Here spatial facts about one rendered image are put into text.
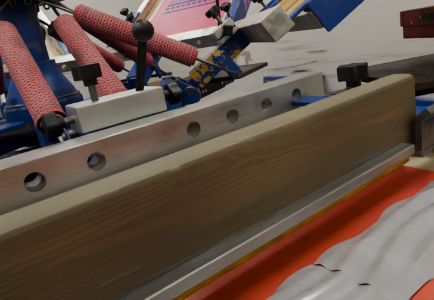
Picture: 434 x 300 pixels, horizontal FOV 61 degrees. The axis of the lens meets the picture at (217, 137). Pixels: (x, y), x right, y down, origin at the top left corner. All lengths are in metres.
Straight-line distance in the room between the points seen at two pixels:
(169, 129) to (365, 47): 2.22
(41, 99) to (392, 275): 0.58
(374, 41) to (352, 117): 2.24
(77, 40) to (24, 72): 0.14
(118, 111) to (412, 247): 0.37
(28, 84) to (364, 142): 0.56
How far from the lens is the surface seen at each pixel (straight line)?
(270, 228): 0.27
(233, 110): 0.55
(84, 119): 0.50
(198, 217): 0.25
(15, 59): 0.78
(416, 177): 0.44
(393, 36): 2.51
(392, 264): 0.29
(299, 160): 0.30
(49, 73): 1.02
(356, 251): 0.30
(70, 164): 0.45
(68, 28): 0.87
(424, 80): 0.99
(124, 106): 0.52
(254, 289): 0.29
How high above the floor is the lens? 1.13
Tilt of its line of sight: 15 degrees down
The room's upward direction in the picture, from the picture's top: 10 degrees counter-clockwise
